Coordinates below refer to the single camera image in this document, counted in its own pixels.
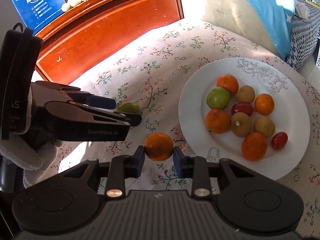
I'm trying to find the green fruit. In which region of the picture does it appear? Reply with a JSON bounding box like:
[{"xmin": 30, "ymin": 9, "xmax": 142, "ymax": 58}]
[
  {"xmin": 117, "ymin": 102, "xmax": 140, "ymax": 114},
  {"xmin": 206, "ymin": 87, "xmax": 231, "ymax": 109}
]

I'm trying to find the dark orange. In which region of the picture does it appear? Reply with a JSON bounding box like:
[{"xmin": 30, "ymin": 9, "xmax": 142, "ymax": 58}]
[
  {"xmin": 205, "ymin": 108, "xmax": 231, "ymax": 134},
  {"xmin": 241, "ymin": 132, "xmax": 267, "ymax": 161}
]

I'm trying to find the brown kiwi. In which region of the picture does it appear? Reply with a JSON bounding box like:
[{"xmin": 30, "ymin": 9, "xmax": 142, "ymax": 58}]
[
  {"xmin": 253, "ymin": 116, "xmax": 276, "ymax": 138},
  {"xmin": 231, "ymin": 113, "xmax": 253, "ymax": 138},
  {"xmin": 236, "ymin": 85, "xmax": 255, "ymax": 103}
]

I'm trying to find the red tomato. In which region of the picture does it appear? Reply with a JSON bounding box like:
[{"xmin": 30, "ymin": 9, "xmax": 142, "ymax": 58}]
[
  {"xmin": 271, "ymin": 132, "xmax": 289, "ymax": 150},
  {"xmin": 231, "ymin": 103, "xmax": 254, "ymax": 116}
]

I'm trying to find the white gloved left hand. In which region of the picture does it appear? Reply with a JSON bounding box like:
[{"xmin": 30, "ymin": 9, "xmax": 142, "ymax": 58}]
[{"xmin": 1, "ymin": 83, "xmax": 63, "ymax": 188}]

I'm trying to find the floral tablecloth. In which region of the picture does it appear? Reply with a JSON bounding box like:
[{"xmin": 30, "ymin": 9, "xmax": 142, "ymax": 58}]
[{"xmin": 54, "ymin": 20, "xmax": 319, "ymax": 236}]

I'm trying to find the red wooden cabinet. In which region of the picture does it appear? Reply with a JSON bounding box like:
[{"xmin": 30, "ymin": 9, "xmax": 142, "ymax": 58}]
[{"xmin": 35, "ymin": 0, "xmax": 183, "ymax": 85}]

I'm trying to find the white floral plate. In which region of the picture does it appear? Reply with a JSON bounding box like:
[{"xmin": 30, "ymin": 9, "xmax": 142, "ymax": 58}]
[{"xmin": 178, "ymin": 57, "xmax": 310, "ymax": 180}]

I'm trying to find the yellow fruit on cabinet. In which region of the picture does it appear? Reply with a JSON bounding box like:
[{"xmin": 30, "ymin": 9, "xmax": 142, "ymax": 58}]
[
  {"xmin": 61, "ymin": 3, "xmax": 71, "ymax": 12},
  {"xmin": 67, "ymin": 0, "xmax": 82, "ymax": 7}
]

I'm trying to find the blue cardboard box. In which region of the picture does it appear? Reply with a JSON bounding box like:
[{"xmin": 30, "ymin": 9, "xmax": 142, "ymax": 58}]
[{"xmin": 12, "ymin": 0, "xmax": 65, "ymax": 34}]

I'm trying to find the houndstooth sofa cover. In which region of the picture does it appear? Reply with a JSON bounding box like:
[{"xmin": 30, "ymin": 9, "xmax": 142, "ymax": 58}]
[{"xmin": 285, "ymin": 0, "xmax": 319, "ymax": 70}]

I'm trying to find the blue cushion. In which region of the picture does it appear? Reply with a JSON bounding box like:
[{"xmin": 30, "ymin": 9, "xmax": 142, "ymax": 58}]
[{"xmin": 246, "ymin": 0, "xmax": 295, "ymax": 59}]

